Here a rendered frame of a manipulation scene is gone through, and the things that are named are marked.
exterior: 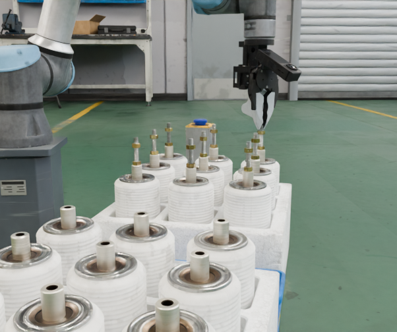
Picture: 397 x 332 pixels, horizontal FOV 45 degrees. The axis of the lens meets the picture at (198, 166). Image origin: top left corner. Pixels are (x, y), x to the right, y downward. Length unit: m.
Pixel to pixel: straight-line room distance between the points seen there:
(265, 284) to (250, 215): 0.24
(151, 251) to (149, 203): 0.33
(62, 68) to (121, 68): 4.76
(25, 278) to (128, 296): 0.13
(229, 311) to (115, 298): 0.13
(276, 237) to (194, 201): 0.18
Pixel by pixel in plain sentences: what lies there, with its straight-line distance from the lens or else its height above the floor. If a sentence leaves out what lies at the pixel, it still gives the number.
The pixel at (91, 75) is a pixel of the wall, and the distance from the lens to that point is 6.10.
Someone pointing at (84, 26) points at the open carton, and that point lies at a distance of 5.61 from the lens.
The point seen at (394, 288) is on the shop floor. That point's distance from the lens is 1.18.
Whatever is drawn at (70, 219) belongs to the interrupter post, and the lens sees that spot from 0.74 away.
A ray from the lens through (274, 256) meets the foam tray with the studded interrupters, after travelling 0.92.
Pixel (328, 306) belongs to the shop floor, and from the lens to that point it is 1.06.
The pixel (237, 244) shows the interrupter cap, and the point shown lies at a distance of 0.65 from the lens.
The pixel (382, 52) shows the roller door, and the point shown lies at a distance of 6.51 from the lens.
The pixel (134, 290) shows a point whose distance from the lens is 0.58.
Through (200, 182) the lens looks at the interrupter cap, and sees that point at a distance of 0.97.
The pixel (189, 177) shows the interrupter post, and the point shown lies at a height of 0.26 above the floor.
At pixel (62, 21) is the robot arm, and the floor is 0.59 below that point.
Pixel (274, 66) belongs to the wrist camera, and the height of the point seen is 0.48.
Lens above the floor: 0.50
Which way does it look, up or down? 13 degrees down
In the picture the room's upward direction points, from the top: straight up
